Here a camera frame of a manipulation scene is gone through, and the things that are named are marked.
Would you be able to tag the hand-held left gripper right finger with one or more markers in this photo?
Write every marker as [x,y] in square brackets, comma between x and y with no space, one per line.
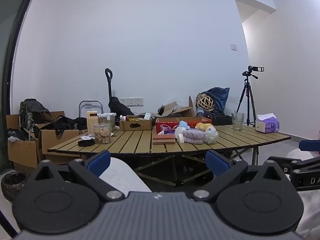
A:
[217,163]

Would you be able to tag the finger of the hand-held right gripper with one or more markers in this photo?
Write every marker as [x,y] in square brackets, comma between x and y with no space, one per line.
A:
[282,161]
[310,145]

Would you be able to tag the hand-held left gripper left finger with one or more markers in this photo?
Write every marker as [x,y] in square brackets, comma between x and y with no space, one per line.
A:
[100,161]

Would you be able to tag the clear plastic bag ball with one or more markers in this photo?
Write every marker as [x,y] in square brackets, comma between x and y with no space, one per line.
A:
[211,135]

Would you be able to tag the pink towel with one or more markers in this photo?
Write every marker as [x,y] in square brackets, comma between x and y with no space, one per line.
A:
[193,136]

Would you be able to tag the yellow sponge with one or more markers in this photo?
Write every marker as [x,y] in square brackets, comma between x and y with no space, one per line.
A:
[202,126]

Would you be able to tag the white tape roll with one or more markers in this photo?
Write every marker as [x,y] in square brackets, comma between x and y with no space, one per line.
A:
[180,138]

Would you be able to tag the white blue packet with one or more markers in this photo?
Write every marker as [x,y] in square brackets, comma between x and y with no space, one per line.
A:
[178,130]

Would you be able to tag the blue plush toy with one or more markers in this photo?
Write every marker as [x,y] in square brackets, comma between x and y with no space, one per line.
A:
[183,125]

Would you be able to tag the red cardboard box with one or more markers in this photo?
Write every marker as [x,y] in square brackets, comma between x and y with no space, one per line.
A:
[165,123]

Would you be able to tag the black jar lid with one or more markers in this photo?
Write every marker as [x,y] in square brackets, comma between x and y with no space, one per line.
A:
[86,143]

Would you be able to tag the clear snack jar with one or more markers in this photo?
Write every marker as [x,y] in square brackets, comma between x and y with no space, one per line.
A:
[102,135]

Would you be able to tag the white paper sheet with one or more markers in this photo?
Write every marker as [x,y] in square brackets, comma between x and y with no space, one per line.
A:
[86,137]

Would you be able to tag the person's left leg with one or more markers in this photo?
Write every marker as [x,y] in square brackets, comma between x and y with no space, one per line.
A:
[122,177]

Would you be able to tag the purple tissue box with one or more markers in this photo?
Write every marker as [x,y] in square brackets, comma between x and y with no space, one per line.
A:
[268,126]

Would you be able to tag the beige wooden box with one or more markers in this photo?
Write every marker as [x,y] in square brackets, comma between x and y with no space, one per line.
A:
[91,122]

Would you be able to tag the black case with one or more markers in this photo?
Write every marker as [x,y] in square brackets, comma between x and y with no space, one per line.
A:
[221,120]

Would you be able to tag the clear drinking glass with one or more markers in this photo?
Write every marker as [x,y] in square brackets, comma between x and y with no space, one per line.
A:
[237,122]

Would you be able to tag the small white bottle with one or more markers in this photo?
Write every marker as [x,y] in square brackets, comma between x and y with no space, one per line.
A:
[122,118]

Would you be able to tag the black clothing pile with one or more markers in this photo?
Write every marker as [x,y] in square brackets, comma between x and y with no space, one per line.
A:
[67,123]

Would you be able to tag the small brown cardboard box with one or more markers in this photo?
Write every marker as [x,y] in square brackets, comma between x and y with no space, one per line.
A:
[135,125]

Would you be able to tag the yellow packet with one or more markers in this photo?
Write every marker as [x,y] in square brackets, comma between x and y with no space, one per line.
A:
[134,120]

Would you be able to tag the blue water bottle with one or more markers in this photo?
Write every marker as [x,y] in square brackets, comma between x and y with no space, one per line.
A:
[200,112]

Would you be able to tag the black trolley bag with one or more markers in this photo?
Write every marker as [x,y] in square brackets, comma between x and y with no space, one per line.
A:
[120,107]

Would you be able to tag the metal folding stool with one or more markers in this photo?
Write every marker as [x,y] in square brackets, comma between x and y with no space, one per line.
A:
[91,103]

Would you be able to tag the woven rattan ball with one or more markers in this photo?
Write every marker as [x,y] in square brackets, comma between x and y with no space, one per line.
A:
[205,101]

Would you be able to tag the flattened brown cardboard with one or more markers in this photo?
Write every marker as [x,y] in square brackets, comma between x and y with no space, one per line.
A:
[180,111]

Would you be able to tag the dark blue bag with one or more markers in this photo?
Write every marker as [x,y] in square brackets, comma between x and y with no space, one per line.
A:
[220,97]

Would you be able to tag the black tripod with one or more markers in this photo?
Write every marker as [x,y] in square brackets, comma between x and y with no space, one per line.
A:
[247,97]

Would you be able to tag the large open cardboard box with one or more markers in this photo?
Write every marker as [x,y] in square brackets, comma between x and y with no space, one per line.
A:
[21,152]

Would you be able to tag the dark grey backpack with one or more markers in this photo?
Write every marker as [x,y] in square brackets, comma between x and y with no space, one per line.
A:
[32,111]

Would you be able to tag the trash bin with black liner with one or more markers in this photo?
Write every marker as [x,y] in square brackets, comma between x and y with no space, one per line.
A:
[12,186]

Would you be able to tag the black framed glass door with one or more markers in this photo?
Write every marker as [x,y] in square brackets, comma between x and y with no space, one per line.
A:
[7,55]

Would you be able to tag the white wall outlet strip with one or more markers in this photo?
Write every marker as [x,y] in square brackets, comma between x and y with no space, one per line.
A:
[131,101]

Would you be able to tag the white wall switch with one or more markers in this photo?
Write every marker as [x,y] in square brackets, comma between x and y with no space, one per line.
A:
[233,46]

